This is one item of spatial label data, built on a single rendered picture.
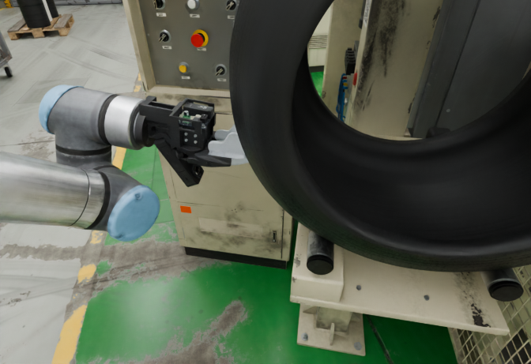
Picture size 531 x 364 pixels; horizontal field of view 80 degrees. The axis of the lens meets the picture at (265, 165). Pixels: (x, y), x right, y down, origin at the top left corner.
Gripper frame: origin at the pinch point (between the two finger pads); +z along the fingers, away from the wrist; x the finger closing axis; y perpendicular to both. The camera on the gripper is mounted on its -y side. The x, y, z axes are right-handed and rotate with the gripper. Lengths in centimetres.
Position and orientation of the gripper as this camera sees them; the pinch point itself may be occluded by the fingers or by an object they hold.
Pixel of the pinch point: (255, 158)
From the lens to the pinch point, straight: 55.6
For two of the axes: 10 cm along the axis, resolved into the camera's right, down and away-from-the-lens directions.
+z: 9.8, 2.0, -0.7
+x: 1.7, -5.7, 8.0
